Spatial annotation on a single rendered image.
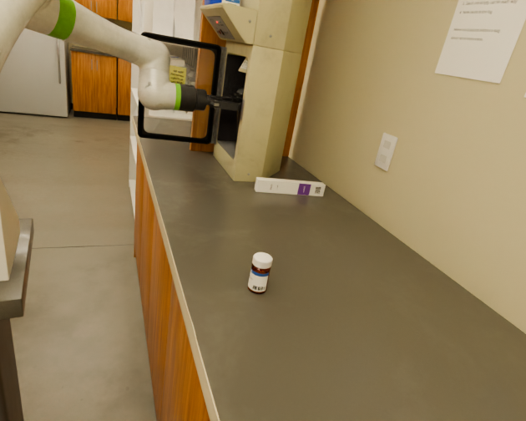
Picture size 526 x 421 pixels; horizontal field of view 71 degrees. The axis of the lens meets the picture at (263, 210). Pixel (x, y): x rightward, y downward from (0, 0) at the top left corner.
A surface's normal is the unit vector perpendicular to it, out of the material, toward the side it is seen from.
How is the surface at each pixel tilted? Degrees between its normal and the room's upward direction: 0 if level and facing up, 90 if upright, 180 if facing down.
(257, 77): 90
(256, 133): 90
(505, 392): 0
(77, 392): 0
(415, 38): 90
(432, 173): 90
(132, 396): 0
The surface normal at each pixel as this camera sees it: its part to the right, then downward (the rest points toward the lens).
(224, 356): 0.17, -0.90
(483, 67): -0.92, 0.00
